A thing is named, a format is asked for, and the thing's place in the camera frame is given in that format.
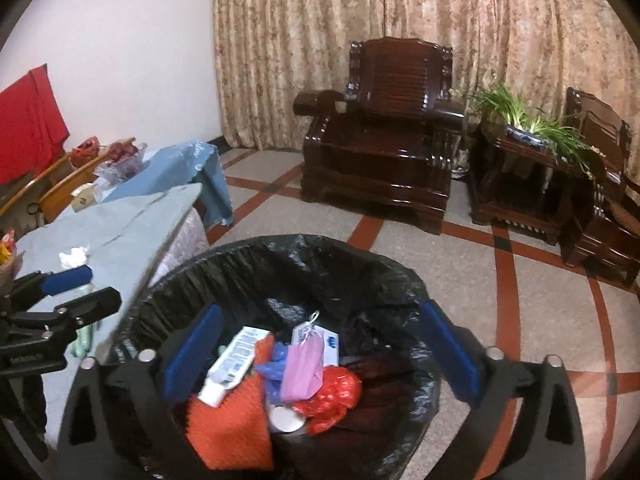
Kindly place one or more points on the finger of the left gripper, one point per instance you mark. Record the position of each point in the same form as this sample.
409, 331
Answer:
41, 284
65, 319

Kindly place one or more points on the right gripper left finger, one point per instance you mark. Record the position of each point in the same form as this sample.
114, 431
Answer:
119, 419

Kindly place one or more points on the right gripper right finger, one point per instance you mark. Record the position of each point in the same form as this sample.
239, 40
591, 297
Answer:
547, 440

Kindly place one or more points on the white tissue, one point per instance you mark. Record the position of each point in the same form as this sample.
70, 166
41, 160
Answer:
74, 258

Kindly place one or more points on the blue plastic bag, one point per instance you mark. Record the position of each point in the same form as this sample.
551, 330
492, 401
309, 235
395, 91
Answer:
272, 372

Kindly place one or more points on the red plastic bag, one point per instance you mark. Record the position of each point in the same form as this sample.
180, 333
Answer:
85, 152
340, 392

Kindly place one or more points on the green rubber glove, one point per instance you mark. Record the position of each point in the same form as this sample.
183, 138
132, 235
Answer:
83, 343

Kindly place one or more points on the black trash bin bag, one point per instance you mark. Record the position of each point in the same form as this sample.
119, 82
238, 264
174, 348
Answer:
277, 282

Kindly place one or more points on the light wooden tv cabinet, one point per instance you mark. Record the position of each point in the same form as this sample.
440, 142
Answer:
37, 199

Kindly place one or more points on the grey-blue table cloth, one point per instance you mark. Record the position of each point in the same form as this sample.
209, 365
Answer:
126, 241

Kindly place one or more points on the tissue box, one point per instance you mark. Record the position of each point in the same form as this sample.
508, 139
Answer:
86, 196

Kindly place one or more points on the orange sponge cloth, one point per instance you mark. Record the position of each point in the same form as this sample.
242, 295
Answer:
234, 436

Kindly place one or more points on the white tube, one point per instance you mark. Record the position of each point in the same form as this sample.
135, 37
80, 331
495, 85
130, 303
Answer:
231, 366

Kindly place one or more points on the glass fruit bowl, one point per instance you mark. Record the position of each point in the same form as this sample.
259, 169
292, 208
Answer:
115, 173

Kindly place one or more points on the red plastic bag on cabinet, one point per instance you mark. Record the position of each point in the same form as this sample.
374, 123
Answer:
85, 152

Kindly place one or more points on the red cloth cover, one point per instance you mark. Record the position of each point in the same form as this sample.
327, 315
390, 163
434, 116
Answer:
32, 129

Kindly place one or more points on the red apples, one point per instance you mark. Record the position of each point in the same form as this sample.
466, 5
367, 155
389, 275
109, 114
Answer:
121, 150

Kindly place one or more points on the blue plastic table cover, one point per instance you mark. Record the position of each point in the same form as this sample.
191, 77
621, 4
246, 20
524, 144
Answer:
190, 162

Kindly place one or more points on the dark wooden armchair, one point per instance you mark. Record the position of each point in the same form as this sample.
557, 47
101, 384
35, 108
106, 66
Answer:
604, 225
390, 137

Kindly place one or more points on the dark wooden side table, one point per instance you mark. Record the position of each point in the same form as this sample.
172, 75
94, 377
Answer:
516, 182

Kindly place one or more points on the green potted plant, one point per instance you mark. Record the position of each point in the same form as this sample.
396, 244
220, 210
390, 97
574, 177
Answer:
533, 129

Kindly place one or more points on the beige patterned curtain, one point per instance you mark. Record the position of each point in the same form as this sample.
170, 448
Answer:
268, 51

